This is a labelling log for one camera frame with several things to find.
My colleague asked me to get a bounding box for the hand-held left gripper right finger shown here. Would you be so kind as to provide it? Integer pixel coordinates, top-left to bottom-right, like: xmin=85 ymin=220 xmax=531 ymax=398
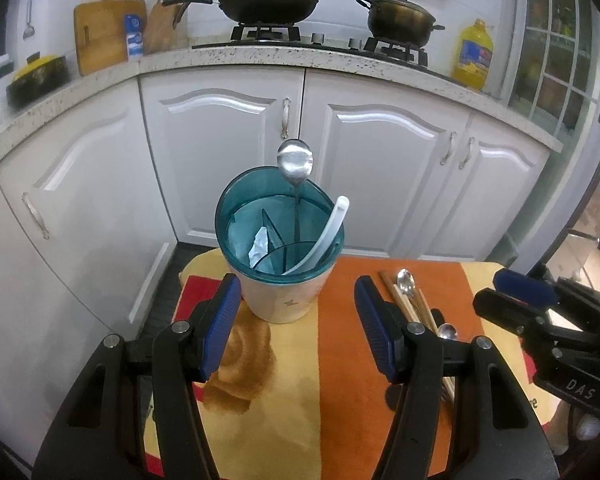
xmin=354 ymin=275 xmax=561 ymax=480

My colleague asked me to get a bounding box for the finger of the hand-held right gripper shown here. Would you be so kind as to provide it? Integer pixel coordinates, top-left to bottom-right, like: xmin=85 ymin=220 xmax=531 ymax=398
xmin=492 ymin=267 xmax=562 ymax=307
xmin=472 ymin=287 xmax=556 ymax=341

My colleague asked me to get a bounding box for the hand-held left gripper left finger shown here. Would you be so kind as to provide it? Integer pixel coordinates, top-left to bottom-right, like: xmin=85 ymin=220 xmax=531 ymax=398
xmin=32 ymin=274 xmax=243 ymax=480

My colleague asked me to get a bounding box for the large metal spoon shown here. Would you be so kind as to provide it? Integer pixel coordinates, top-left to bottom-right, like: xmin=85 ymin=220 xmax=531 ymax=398
xmin=396 ymin=268 xmax=440 ymax=332

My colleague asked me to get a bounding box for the teal and white utensil holder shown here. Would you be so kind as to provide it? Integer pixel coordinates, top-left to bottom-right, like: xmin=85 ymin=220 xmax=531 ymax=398
xmin=215 ymin=167 xmax=346 ymax=323

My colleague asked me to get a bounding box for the wooden chopstick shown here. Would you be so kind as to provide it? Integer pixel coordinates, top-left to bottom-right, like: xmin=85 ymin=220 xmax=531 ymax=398
xmin=378 ymin=271 xmax=421 ymax=326
xmin=391 ymin=284 xmax=457 ymax=403

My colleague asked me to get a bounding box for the white crumpled wrapper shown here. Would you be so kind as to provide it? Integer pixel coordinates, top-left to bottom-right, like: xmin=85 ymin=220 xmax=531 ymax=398
xmin=249 ymin=227 xmax=272 ymax=267

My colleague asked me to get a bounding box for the white cabinet door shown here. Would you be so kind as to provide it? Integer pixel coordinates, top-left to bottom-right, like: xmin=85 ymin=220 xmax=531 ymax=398
xmin=0 ymin=80 xmax=178 ymax=346
xmin=139 ymin=67 xmax=306 ymax=248
xmin=0 ymin=177 xmax=146 ymax=466
xmin=302 ymin=72 xmax=471 ymax=259
xmin=422 ymin=112 xmax=551 ymax=262

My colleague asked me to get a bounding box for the white plastic spoon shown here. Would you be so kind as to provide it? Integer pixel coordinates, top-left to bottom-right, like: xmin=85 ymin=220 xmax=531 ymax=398
xmin=282 ymin=196 xmax=350 ymax=276

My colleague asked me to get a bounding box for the orange and yellow printed cloth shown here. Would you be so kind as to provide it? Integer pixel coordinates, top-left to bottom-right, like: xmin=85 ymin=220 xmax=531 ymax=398
xmin=172 ymin=249 xmax=556 ymax=480

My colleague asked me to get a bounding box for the yellow cooking oil bottle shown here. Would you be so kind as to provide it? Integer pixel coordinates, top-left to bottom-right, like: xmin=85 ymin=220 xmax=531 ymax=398
xmin=451 ymin=18 xmax=496 ymax=92

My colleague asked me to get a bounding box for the glass paned door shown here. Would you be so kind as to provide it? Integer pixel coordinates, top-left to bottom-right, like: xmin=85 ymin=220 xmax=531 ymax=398
xmin=507 ymin=0 xmax=597 ymax=133

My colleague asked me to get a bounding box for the speckled stone countertop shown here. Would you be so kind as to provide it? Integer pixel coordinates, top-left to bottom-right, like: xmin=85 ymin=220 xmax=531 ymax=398
xmin=0 ymin=42 xmax=563 ymax=176

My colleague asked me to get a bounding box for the black gas stove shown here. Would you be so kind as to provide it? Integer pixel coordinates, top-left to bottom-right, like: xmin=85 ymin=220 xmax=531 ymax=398
xmin=192 ymin=22 xmax=431 ymax=71

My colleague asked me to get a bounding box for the dark cooking pot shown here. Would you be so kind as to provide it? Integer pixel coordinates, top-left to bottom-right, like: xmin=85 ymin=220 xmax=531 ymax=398
xmin=355 ymin=0 xmax=446 ymax=47

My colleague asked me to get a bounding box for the blue and white carton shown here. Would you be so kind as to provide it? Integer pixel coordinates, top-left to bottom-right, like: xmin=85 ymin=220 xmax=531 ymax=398
xmin=124 ymin=13 xmax=147 ymax=61

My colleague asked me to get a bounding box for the wooden knife block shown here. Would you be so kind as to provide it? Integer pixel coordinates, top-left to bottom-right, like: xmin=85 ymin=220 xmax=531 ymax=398
xmin=142 ymin=0 xmax=190 ymax=54

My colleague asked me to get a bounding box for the black pot with yellow lid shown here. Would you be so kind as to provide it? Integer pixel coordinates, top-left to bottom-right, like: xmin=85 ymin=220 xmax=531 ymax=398
xmin=6 ymin=52 xmax=71 ymax=109

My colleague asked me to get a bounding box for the wooden cutting board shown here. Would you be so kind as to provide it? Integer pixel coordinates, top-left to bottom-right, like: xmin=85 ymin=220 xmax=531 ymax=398
xmin=73 ymin=0 xmax=147 ymax=77

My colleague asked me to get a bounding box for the dark pot lid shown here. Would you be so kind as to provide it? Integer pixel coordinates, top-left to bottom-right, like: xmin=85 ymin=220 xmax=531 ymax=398
xmin=367 ymin=0 xmax=437 ymax=17

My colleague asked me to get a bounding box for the black wok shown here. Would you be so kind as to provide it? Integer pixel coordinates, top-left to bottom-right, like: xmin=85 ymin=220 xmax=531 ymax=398
xmin=161 ymin=0 xmax=320 ymax=26

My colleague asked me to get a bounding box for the metal spoon with dark handle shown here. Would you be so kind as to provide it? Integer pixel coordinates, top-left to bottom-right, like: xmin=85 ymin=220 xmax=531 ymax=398
xmin=277 ymin=139 xmax=314 ymax=246

